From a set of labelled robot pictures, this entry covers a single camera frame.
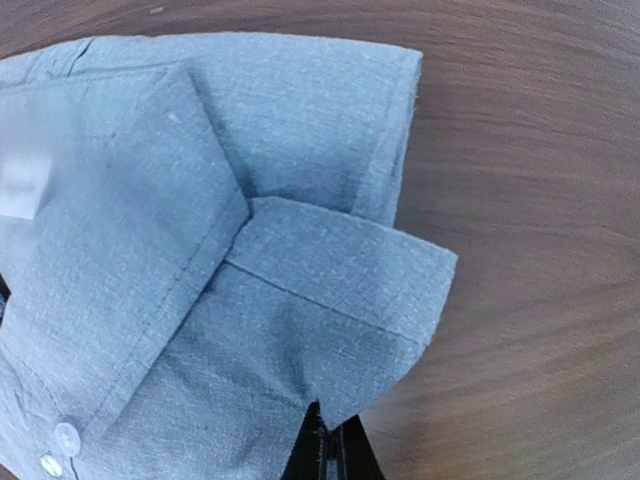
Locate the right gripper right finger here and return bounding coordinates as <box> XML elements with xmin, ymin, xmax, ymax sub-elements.
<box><xmin>333</xmin><ymin>416</ymin><xmax>385</xmax><ymax>480</ymax></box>

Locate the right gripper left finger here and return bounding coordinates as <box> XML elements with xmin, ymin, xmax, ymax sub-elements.
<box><xmin>282</xmin><ymin>402</ymin><xmax>331</xmax><ymax>480</ymax></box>

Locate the grey long sleeve shirt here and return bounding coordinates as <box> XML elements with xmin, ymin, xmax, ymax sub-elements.
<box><xmin>1</xmin><ymin>33</ymin><xmax>457</xmax><ymax>479</ymax></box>

